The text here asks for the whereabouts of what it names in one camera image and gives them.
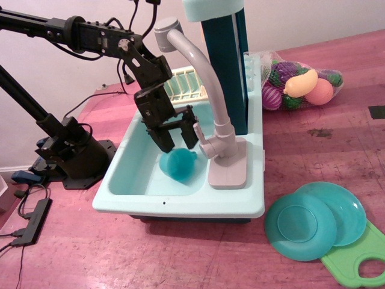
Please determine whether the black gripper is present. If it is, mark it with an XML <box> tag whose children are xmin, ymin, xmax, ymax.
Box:
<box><xmin>134</xmin><ymin>84</ymin><xmax>198</xmax><ymax>152</ymax></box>

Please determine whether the teal plastic toy cup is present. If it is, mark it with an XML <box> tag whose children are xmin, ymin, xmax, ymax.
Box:
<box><xmin>159</xmin><ymin>148</ymin><xmax>197</xmax><ymax>182</ymax></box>

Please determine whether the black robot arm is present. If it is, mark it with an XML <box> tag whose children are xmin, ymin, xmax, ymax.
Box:
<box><xmin>1</xmin><ymin>10</ymin><xmax>198</xmax><ymax>190</ymax></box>

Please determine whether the yellow toy dish rack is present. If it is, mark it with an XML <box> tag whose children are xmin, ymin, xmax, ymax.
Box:
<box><xmin>164</xmin><ymin>66</ymin><xmax>208</xmax><ymax>105</ymax></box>

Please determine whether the grey toy faucet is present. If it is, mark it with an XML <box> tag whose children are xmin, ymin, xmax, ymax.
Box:
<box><xmin>154</xmin><ymin>17</ymin><xmax>247</xmax><ymax>189</ymax></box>

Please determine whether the light blue toy sink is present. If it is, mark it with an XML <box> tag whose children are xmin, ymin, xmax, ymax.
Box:
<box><xmin>92</xmin><ymin>54</ymin><xmax>265</xmax><ymax>219</ymax></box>

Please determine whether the purple striped toy fruit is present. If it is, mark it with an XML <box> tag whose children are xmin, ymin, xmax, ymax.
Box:
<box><xmin>262</xmin><ymin>85</ymin><xmax>282</xmax><ymax>111</ymax></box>

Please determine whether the mesh bag of toy fruit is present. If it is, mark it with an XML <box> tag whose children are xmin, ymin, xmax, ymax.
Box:
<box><xmin>244</xmin><ymin>51</ymin><xmax>343</xmax><ymax>111</ymax></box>

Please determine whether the dark blue water tank tower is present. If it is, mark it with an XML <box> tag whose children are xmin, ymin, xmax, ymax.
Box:
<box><xmin>182</xmin><ymin>0</ymin><xmax>248</xmax><ymax>135</ymax></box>

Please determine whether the yellow toy banana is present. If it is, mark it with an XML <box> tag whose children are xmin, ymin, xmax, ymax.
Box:
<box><xmin>283</xmin><ymin>69</ymin><xmax>318</xmax><ymax>98</ymax></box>

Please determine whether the teal plate front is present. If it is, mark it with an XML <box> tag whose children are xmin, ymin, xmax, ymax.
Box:
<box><xmin>265</xmin><ymin>193</ymin><xmax>337</xmax><ymax>261</ymax></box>

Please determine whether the teal plate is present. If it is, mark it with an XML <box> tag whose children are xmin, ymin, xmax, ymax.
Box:
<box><xmin>295</xmin><ymin>181</ymin><xmax>366</xmax><ymax>247</ymax></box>
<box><xmin>265</xmin><ymin>193</ymin><xmax>337</xmax><ymax>261</ymax></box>

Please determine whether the orange toy fruit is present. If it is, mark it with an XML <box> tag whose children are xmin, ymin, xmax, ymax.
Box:
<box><xmin>305</xmin><ymin>78</ymin><xmax>334</xmax><ymax>105</ymax></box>

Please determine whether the blue clamp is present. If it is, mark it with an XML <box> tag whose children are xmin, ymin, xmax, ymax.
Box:
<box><xmin>11</xmin><ymin>170</ymin><xmax>44</xmax><ymax>185</ymax></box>

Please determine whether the black usb hub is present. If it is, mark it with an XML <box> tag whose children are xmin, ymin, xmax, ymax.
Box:
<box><xmin>11</xmin><ymin>197</ymin><xmax>52</xmax><ymax>247</ymax></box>

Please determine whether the teal plate back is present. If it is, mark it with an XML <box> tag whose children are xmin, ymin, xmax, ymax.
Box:
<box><xmin>295</xmin><ymin>181</ymin><xmax>366</xmax><ymax>247</ymax></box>

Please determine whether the black tape patch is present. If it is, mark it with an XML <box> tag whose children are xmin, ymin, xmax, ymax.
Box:
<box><xmin>368</xmin><ymin>105</ymin><xmax>385</xmax><ymax>120</ymax></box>

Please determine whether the green plastic cutting board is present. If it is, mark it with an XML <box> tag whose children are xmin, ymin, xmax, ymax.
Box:
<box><xmin>321</xmin><ymin>221</ymin><xmax>384</xmax><ymax>288</ymax></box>

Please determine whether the black hanging cable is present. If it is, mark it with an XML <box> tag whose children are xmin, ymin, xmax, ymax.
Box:
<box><xmin>125</xmin><ymin>0</ymin><xmax>160</xmax><ymax>40</ymax></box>

